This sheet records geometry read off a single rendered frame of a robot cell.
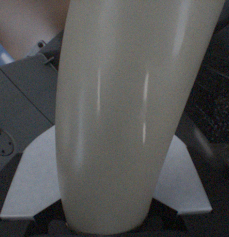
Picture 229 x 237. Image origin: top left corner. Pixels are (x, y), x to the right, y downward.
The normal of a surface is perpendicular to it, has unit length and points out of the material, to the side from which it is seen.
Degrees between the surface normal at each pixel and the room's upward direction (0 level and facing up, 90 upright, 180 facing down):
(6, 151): 90
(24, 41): 0
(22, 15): 0
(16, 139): 90
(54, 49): 0
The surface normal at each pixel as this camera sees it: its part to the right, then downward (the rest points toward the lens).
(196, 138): -0.01, 0.42
